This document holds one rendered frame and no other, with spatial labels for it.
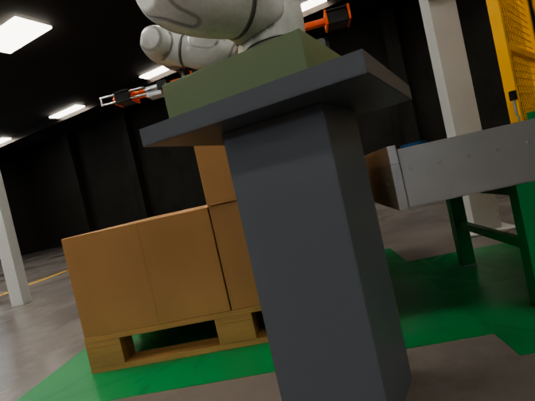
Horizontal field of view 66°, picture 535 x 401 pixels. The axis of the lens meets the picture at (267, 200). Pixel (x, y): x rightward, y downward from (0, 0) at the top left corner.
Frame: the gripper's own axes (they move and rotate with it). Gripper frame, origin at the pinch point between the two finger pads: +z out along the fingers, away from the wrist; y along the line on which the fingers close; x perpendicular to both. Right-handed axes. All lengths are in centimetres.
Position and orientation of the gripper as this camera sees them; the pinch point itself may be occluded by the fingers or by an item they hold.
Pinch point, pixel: (192, 72)
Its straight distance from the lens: 172.1
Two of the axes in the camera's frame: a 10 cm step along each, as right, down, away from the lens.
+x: 9.7, -2.0, -1.3
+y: 2.1, 9.8, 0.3
